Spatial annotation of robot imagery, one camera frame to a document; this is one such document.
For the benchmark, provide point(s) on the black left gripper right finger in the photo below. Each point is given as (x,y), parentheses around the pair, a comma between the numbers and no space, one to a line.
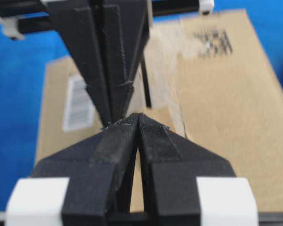
(184,184)

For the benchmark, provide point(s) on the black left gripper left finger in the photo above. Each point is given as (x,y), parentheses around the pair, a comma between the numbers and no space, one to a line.
(81,184)

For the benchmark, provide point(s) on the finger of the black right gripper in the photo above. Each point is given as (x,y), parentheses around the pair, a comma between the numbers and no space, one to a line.
(124,32)

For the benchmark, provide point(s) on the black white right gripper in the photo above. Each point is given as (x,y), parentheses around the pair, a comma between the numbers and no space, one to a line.
(76,23)

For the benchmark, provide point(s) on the brown cardboard box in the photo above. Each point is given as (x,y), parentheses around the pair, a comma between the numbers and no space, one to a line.
(212,83)

